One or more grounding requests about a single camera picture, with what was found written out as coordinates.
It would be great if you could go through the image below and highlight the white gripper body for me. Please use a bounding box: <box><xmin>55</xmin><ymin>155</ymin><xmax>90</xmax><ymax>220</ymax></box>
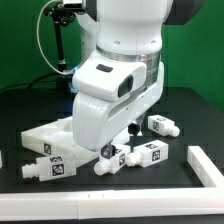
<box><xmin>73</xmin><ymin>51</ymin><xmax>164</xmax><ymax>151</ymax></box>

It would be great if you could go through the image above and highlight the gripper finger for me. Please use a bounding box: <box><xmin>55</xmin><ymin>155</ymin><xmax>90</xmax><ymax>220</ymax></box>
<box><xmin>129</xmin><ymin>123</ymin><xmax>140</xmax><ymax>153</ymax></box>
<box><xmin>101</xmin><ymin>143</ymin><xmax>113</xmax><ymax>158</ymax></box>

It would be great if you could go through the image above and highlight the white square table top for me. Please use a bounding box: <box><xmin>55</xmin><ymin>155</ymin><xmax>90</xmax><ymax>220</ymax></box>
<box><xmin>20</xmin><ymin>116</ymin><xmax>143</xmax><ymax>168</ymax></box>

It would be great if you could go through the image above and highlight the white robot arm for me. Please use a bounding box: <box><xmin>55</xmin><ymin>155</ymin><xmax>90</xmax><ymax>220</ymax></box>
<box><xmin>73</xmin><ymin>0</ymin><xmax>205</xmax><ymax>151</ymax></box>

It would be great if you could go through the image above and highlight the white L-shaped obstacle fence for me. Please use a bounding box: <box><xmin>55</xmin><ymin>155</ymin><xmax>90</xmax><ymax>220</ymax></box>
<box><xmin>0</xmin><ymin>146</ymin><xmax>224</xmax><ymax>221</ymax></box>

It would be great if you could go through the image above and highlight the white part at left edge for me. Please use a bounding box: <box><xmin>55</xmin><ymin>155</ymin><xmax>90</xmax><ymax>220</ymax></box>
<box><xmin>0</xmin><ymin>150</ymin><xmax>2</xmax><ymax>169</ymax></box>

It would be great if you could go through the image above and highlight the black camera stand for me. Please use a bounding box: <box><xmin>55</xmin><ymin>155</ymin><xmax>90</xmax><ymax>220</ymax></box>
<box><xmin>39</xmin><ymin>0</ymin><xmax>84</xmax><ymax>91</ymax></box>

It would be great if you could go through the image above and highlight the white cable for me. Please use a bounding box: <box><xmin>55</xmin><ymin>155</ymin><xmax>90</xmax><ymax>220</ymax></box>
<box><xmin>36</xmin><ymin>0</ymin><xmax>76</xmax><ymax>76</ymax></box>

